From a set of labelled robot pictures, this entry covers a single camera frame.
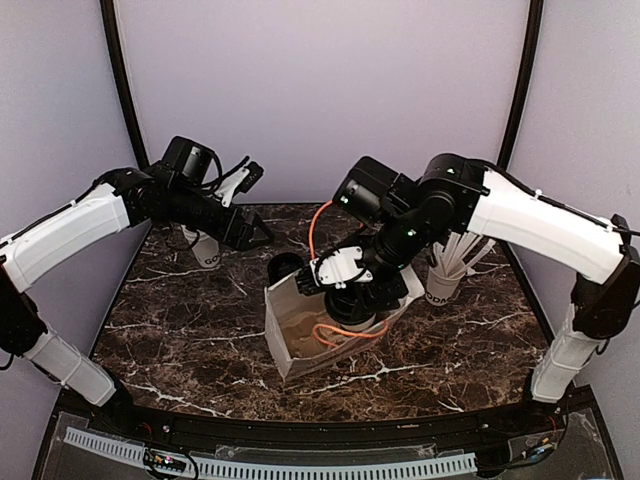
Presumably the white cup holding straws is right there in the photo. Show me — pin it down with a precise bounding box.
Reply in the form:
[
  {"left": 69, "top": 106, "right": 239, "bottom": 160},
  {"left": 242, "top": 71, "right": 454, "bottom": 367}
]
[{"left": 425, "top": 268, "right": 464, "bottom": 306}]

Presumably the white paper takeout bag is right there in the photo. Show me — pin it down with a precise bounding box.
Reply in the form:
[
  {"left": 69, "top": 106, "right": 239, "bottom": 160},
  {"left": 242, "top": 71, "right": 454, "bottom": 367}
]
[{"left": 262, "top": 199, "right": 426, "bottom": 382}]

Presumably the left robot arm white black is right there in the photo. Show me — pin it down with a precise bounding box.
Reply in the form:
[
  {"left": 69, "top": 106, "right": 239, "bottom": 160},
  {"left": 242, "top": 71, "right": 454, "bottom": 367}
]
[{"left": 1, "top": 136, "right": 273, "bottom": 436}]

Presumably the black cup lid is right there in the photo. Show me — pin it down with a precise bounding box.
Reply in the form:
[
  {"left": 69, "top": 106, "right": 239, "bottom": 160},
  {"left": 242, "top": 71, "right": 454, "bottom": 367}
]
[{"left": 324, "top": 292, "right": 375, "bottom": 327}]

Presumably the stack of white paper cups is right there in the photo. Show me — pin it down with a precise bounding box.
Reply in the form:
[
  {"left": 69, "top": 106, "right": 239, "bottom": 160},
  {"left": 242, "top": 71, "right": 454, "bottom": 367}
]
[{"left": 181, "top": 226, "right": 220, "bottom": 268}]

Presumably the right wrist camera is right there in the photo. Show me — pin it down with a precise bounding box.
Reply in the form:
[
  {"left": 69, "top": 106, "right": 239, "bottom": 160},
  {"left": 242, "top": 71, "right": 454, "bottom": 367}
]
[{"left": 294, "top": 246, "right": 373, "bottom": 296}]

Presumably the brown cardboard cup carrier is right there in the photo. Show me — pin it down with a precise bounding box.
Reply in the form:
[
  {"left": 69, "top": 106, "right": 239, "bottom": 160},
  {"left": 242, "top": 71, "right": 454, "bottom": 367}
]
[{"left": 281, "top": 311, "right": 343, "bottom": 358}]

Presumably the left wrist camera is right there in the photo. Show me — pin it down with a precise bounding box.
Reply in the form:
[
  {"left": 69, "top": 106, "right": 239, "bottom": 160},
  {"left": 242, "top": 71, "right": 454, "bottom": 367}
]
[{"left": 213, "top": 157, "right": 264, "bottom": 207}]

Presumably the stack of black cup lids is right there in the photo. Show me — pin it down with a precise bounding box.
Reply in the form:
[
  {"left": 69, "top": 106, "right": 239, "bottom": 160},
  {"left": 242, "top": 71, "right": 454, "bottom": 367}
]
[{"left": 267, "top": 252, "right": 305, "bottom": 286}]

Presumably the left black frame post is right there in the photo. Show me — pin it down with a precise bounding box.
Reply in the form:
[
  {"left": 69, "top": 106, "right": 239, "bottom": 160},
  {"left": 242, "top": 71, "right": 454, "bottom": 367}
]
[{"left": 99, "top": 0, "right": 151, "bottom": 169}]

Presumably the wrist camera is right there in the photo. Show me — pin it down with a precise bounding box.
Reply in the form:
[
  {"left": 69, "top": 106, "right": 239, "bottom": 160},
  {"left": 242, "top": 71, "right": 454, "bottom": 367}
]
[
  {"left": 294, "top": 246, "right": 373, "bottom": 296},
  {"left": 213, "top": 157, "right": 264, "bottom": 207}
]

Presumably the black frame post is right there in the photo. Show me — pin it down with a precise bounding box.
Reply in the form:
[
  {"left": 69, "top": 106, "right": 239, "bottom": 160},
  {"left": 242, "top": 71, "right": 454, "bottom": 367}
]
[
  {"left": 99, "top": 0, "right": 151, "bottom": 169},
  {"left": 496, "top": 0, "right": 545, "bottom": 169}
]

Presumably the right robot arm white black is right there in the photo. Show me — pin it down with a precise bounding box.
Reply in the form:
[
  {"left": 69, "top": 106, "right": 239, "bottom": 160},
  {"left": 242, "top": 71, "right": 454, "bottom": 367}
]
[{"left": 329, "top": 153, "right": 639, "bottom": 434}]

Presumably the white slotted cable duct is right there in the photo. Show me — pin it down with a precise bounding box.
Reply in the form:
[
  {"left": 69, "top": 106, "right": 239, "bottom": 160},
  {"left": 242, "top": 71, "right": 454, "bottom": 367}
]
[{"left": 63, "top": 427, "right": 477, "bottom": 479}]

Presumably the right black frame post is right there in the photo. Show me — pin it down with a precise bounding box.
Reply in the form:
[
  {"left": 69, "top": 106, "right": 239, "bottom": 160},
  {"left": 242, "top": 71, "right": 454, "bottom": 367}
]
[{"left": 496, "top": 0, "right": 545, "bottom": 169}]

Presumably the bundle of white wrapped straws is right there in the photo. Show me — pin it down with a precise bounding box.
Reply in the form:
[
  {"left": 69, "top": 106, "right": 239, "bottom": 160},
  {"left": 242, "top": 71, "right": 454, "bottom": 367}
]
[{"left": 429, "top": 232, "right": 496, "bottom": 279}]

